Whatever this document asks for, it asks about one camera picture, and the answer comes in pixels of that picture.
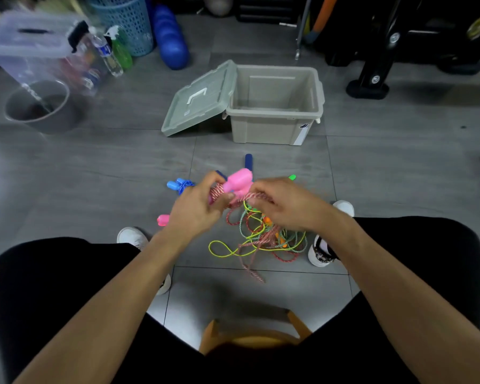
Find person's left hand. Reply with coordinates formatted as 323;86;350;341
162;171;236;241

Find person's right hand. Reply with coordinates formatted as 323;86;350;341
247;178;347;236

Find blue-handled jump rope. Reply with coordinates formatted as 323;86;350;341
166;178;196;195

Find pink-handled red-white braided rope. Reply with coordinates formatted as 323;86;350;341
207;168;283;284

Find pile of colourful jump ropes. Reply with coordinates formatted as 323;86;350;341
207;154;308;263

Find grey plastic storage box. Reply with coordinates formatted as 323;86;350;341
226;65;325;146

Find person's right forearm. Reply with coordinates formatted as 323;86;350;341
327;213;480;384

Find person's left forearm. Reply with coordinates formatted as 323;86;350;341
12;227;185;384

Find grey-green box lid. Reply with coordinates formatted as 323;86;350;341
161;59;238;137

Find person's right leg black trousers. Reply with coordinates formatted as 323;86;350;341
295;216;480;384

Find person's leg black trousers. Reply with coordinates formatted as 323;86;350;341
295;216;480;384
0;237;209;384

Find person's left leg black trousers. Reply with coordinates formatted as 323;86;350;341
0;237;209;384

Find white right shoe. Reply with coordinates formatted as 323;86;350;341
308;200;355;268

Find white shoe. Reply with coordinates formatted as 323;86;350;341
116;227;172;297
308;200;355;268

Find white left shoe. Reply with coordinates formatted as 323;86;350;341
116;227;172;297

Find wooden stool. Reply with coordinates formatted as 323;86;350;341
199;309;313;355

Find black dumbbell rack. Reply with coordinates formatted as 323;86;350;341
324;0;480;100

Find grey metal bowl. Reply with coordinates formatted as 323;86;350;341
4;79;81;134

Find clear water bottle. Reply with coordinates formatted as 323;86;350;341
87;26;124;78

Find green spray bottle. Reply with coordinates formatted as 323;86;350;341
103;25;134;70

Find orange and green foam stick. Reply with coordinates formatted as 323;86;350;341
303;0;339;44

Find light blue mesh basket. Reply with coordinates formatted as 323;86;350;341
86;0;155;57

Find beige exercise ball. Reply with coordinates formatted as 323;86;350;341
202;0;234;17

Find clear plastic lidded bin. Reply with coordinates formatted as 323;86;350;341
0;11;105;97

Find black dumbbell gold end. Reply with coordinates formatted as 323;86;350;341
466;13;480;41

